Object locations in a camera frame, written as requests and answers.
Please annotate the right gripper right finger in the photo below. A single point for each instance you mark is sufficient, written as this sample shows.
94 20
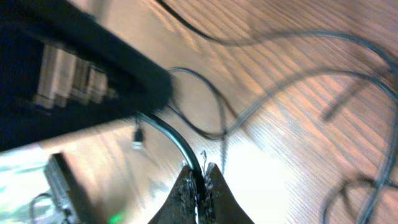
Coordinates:
218 205

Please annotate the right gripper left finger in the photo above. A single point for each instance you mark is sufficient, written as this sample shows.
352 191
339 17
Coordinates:
180 205

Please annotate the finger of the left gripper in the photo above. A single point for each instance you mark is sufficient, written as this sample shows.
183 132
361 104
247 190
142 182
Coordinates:
62 71

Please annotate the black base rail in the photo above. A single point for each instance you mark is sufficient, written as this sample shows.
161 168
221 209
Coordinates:
67 195

